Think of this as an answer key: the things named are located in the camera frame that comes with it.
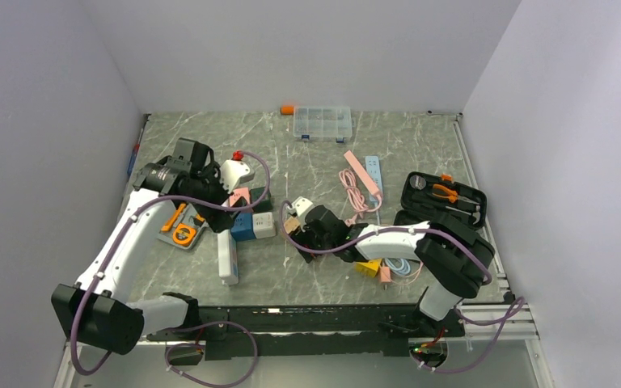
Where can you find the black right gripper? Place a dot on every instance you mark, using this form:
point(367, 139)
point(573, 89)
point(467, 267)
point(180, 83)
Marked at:
point(303, 235)

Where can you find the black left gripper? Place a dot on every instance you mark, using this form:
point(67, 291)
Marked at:
point(217, 220)

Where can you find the white cube socket adapter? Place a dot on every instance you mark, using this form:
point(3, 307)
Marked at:
point(263, 225)

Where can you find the yellow cube socket adapter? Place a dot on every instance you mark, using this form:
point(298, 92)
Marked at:
point(369, 268)

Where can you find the pink cube socket adapter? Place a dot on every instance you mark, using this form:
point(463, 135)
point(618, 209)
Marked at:
point(385, 277)

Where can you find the blue cube socket adapter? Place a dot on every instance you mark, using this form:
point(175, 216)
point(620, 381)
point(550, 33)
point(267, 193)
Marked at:
point(242, 229)

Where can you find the pink power strip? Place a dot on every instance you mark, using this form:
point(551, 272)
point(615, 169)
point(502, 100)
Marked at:
point(360, 172)

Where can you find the light blue power strip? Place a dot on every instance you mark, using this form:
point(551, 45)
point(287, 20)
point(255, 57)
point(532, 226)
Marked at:
point(373, 169)

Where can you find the white power strip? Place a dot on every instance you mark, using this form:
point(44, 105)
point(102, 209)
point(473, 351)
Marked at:
point(228, 269)

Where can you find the green cube socket adapter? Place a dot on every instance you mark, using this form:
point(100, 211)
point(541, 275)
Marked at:
point(263, 200)

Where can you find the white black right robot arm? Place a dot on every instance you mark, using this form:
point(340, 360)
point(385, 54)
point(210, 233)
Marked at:
point(455, 255)

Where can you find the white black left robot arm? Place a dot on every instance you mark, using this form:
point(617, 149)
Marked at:
point(110, 277)

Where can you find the grey plastic tool tray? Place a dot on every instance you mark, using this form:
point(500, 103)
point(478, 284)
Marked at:
point(191, 217)

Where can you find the blue red pen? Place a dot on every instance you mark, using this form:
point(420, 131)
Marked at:
point(134, 152)

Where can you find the orange tape measure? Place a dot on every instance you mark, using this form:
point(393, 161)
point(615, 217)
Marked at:
point(184, 235)

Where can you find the black tool case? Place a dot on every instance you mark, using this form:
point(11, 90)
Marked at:
point(424, 196)

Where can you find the clear plastic organizer box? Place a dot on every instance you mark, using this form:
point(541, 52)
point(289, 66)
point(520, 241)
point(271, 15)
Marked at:
point(323, 123)

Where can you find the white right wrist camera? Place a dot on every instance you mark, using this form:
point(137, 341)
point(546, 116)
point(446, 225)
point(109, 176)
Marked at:
point(301, 206)

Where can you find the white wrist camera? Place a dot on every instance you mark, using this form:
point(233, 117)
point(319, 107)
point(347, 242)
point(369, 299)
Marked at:
point(234, 173)
point(301, 206)

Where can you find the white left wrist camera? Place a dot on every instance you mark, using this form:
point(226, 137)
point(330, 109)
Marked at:
point(234, 173)

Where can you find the black aluminium base frame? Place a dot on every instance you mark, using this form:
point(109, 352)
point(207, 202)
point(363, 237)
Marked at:
point(292, 331)

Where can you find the orange screwdriver at wall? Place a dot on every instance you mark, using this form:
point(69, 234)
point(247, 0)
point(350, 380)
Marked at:
point(287, 110)

